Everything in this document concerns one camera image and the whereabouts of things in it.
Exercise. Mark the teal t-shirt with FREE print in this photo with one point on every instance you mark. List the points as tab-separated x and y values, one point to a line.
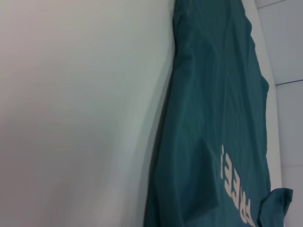
213	113

